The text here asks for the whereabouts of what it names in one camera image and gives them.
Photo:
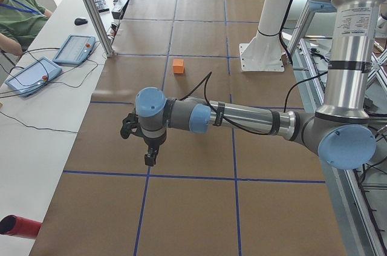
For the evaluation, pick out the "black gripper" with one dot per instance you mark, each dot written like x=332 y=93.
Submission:
x=153 y=144

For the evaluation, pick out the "orange foam cube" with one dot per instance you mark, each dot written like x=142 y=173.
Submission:
x=178 y=66

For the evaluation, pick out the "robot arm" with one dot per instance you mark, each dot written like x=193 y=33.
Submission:
x=156 y=113

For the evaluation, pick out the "far teach pendant tablet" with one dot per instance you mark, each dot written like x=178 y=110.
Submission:
x=75 y=49

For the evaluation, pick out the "teach pendant tablet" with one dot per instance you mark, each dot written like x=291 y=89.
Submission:
x=33 y=77
x=75 y=49

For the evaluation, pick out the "near teach pendant tablet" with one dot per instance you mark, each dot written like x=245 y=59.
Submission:
x=33 y=77

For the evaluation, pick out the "red cylinder tube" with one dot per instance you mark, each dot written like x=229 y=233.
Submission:
x=16 y=226

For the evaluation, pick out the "black computer mouse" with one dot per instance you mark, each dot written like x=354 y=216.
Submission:
x=80 y=21

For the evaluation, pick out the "person in green shirt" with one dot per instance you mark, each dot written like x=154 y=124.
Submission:
x=21 y=22

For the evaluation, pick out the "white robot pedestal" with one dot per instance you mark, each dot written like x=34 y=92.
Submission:
x=263 y=52

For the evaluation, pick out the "aluminium frame post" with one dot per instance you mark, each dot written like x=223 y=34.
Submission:
x=99 y=27

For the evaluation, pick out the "aluminium side frame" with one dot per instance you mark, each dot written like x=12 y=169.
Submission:
x=337 y=131

